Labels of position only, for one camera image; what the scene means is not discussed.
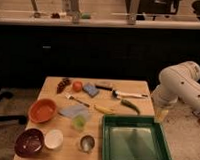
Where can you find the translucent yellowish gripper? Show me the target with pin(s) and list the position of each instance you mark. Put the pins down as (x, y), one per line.
(161, 111)

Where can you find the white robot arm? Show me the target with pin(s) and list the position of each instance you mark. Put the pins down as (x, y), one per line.
(177, 81)

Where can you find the green plastic tray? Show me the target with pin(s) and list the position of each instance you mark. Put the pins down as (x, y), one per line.
(133, 138)

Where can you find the green chili pepper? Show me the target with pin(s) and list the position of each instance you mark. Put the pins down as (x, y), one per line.
(130, 105)

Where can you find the yellow banana piece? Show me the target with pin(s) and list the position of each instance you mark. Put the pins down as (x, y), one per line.
(104, 110)

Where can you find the black tan eraser block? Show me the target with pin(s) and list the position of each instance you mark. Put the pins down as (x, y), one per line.
(104, 86)

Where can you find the blue sponge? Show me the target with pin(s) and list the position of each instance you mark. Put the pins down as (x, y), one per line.
(90, 89)

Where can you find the small metal cup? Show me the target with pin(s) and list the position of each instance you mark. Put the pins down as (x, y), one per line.
(87, 143)

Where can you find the green translucent cup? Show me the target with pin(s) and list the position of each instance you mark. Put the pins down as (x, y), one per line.
(78, 122)

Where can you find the red tomato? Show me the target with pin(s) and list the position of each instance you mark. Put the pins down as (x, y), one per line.
(77, 86)

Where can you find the light blue cloth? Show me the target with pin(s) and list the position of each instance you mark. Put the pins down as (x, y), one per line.
(74, 110)

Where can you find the silver fork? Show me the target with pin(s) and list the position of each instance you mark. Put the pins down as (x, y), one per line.
(69, 96)

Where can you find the dark grape bunch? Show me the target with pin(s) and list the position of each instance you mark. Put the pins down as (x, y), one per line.
(62, 84)

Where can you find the small white bowl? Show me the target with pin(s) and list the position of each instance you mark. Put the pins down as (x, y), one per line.
(54, 139)

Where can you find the orange bowl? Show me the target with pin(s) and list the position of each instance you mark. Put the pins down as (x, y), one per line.
(42, 110)

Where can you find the dark purple bowl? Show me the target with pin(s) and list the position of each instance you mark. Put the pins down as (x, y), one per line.
(29, 143)

